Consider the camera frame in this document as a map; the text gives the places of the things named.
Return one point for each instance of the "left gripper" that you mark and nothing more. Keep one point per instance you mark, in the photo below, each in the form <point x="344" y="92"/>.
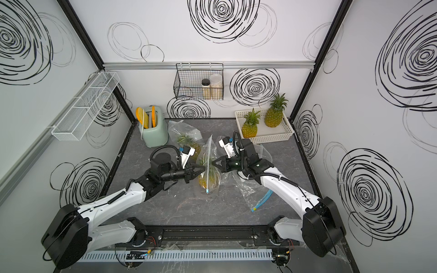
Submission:
<point x="189" y="174"/>

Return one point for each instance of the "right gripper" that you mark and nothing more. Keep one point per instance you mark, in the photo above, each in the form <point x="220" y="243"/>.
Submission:
<point x="225" y="161"/>

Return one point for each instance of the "pineapple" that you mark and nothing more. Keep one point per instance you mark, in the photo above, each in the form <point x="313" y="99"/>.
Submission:
<point x="250" y="127"/>
<point x="274" y="114"/>
<point x="210" y="179"/>
<point x="184" y="140"/>

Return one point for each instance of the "zip-top bag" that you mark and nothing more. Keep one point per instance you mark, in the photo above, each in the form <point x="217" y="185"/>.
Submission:
<point x="254" y="194"/>
<point x="260" y="150"/>
<point x="176" y="128"/>
<point x="211" y="150"/>

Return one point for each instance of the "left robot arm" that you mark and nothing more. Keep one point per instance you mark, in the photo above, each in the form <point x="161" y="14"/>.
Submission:
<point x="76" y="231"/>

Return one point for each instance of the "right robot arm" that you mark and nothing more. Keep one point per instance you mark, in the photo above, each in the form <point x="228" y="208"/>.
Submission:
<point x="319" y="225"/>

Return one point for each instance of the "white plastic basket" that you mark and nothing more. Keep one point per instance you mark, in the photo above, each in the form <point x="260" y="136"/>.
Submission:
<point x="266" y="134"/>

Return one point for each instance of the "mint green toaster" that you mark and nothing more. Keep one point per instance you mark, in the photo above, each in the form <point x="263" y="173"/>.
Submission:
<point x="158" y="136"/>

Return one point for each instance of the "black lid spice jar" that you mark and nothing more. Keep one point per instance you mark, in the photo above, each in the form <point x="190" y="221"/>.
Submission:
<point x="206" y="88"/>

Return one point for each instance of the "orange toast slice right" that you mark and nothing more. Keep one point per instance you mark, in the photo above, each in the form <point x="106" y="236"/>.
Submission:
<point x="153" y="117"/>

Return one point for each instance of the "yellow toast slice left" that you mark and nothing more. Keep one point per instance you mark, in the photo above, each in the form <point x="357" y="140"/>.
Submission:
<point x="142" y="117"/>

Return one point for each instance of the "white lid jar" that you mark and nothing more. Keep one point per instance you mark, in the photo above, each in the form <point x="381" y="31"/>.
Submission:
<point x="216" y="86"/>

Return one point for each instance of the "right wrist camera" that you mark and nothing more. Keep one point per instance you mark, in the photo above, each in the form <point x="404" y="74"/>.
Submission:
<point x="227" y="144"/>

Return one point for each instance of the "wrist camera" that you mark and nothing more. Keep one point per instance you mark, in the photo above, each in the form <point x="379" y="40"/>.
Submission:
<point x="227" y="144"/>
<point x="185" y="153"/>

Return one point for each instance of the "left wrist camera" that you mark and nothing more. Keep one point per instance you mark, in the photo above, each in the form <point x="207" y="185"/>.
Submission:
<point x="185" y="153"/>

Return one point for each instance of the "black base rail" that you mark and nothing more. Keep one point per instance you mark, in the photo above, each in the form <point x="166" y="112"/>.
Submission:
<point x="258" y="235"/>

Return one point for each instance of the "black wire basket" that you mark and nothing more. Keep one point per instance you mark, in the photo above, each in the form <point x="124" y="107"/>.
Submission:
<point x="187" y="83"/>

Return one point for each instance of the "grey cable duct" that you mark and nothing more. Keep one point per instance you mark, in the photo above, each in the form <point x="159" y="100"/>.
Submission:
<point x="179" y="255"/>

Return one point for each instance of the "white wire shelf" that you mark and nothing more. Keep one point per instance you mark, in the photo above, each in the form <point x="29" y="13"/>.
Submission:
<point x="87" y="107"/>

